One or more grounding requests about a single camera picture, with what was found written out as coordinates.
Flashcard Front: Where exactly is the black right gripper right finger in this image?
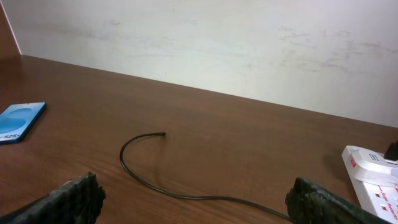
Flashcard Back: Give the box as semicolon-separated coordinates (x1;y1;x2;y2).
285;177;390;224

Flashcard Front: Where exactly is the white charger adapter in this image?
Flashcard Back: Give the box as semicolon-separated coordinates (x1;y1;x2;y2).
348;147;397;186

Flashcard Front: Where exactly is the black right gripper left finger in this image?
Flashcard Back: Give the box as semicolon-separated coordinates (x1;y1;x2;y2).
1;172;106;224

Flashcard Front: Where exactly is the white power strip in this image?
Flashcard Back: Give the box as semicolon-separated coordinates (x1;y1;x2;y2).
341;142;397;223

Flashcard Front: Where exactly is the blue Galaxy smartphone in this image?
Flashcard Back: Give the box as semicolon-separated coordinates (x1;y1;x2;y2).
1;102;47;145

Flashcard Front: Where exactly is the black charging cable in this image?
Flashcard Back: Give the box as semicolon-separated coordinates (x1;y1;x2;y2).
119;132;293;222

